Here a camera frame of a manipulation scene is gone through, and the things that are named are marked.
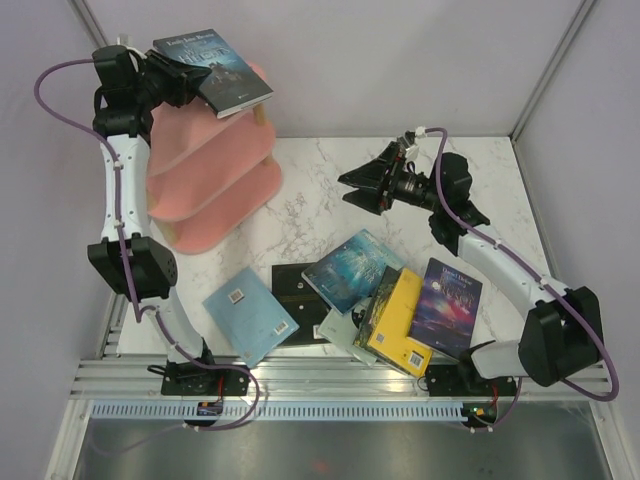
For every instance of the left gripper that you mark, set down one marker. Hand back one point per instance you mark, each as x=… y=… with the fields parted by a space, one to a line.
x=185 y=81

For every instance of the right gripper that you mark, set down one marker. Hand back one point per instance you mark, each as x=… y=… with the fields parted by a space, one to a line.
x=378 y=187

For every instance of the Wuthering Heights dark book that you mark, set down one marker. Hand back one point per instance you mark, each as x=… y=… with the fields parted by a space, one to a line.
x=232 y=84

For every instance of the teal 20000 Leagues book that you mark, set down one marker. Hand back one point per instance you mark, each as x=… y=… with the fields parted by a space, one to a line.
x=352 y=271

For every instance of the black hardcover book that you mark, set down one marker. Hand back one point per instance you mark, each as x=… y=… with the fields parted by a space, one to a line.
x=301 y=302

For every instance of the green secret garden book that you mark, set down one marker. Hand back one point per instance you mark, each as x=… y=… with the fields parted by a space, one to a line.
x=375 y=308

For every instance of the light blue book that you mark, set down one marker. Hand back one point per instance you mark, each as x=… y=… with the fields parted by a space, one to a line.
x=250 y=317

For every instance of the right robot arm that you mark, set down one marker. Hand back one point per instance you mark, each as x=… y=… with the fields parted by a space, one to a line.
x=562 y=332

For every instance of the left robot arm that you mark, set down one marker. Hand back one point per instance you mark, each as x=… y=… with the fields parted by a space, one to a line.
x=127 y=256

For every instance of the pink three-tier shelf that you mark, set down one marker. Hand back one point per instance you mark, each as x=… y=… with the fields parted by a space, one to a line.
x=207 y=175

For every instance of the purple Robinson Crusoe book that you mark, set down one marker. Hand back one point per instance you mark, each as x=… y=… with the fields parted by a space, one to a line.
x=446 y=311

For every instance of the pale grey G book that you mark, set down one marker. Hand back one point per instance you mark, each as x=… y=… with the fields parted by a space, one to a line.
x=340 y=330

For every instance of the yellow book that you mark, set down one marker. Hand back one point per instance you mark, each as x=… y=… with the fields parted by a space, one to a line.
x=390 y=335

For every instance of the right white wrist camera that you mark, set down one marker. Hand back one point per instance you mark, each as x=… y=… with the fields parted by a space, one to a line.
x=408 y=142

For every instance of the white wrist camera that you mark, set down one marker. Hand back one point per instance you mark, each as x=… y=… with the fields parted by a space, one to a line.
x=126 y=40
x=408 y=142

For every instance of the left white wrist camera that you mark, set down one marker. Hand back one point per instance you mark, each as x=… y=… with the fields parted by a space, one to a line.
x=126 y=40

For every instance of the aluminium front rail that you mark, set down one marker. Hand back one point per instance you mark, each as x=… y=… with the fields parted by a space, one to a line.
x=282 y=376

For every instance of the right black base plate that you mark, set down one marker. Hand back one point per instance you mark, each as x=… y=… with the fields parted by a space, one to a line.
x=447 y=381

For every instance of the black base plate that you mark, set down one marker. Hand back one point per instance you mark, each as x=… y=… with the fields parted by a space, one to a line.
x=189 y=380
x=447 y=381

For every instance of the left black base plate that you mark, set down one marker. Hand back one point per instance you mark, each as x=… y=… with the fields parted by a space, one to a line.
x=189 y=380

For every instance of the white slotted cable duct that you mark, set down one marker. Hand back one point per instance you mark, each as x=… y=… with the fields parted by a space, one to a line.
x=233 y=410

